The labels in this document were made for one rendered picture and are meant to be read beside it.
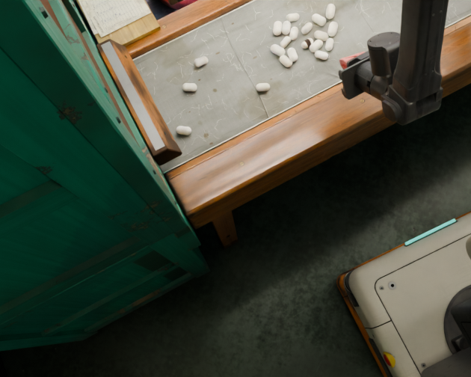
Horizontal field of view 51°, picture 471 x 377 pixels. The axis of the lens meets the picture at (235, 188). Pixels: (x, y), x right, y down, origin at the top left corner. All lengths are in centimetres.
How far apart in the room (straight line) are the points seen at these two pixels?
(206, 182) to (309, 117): 28
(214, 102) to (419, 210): 103
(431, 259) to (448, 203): 41
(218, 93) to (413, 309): 87
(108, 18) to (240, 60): 34
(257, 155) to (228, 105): 15
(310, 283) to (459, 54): 94
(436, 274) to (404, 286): 11
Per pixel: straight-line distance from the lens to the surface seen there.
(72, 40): 68
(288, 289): 182
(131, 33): 126
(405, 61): 84
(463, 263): 166
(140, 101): 107
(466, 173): 205
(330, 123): 114
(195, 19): 127
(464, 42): 132
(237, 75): 121
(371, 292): 157
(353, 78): 102
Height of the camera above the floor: 181
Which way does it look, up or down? 75 degrees down
